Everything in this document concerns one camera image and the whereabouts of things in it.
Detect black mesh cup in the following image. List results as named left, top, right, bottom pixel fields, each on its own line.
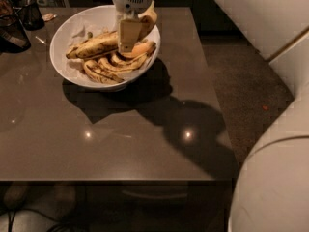
left=16, top=0, right=44, bottom=31

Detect black cables on floor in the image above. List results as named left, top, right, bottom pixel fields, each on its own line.
left=0, top=208, right=91, bottom=232

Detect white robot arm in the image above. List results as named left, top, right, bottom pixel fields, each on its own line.
left=167, top=0, right=309, bottom=232

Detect right small banana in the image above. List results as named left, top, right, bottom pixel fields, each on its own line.
left=122, top=41, right=156, bottom=59

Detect back browned banana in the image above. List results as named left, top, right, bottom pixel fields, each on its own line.
left=66, top=31, right=118, bottom=59

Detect small wrapper on table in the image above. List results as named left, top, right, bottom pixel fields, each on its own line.
left=42, top=13, right=57, bottom=22

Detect large front spotted banana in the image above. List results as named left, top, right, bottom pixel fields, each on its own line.
left=138, top=1, right=157, bottom=40

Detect bottom banana pieces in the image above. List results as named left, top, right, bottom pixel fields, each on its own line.
left=83, top=53, right=149, bottom=84

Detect white bowl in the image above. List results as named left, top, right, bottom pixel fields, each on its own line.
left=50, top=5, right=161, bottom=92

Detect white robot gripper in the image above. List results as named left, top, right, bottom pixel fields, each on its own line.
left=112, top=0, right=153, bottom=53

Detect dark appliance at left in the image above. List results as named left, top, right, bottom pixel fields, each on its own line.
left=0, top=0, right=31, bottom=53

